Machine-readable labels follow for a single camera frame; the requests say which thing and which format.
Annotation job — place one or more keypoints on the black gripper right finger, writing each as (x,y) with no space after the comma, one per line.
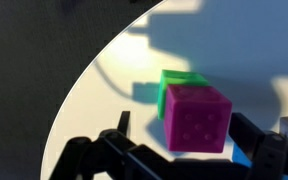
(274,156)

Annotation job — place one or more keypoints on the blue block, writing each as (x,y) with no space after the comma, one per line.
(240,156)

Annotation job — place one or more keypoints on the purple block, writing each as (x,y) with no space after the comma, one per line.
(197,120)

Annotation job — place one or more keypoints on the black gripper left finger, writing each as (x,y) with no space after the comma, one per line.
(94,156)

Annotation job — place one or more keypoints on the green block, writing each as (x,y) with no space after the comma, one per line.
(180,77)

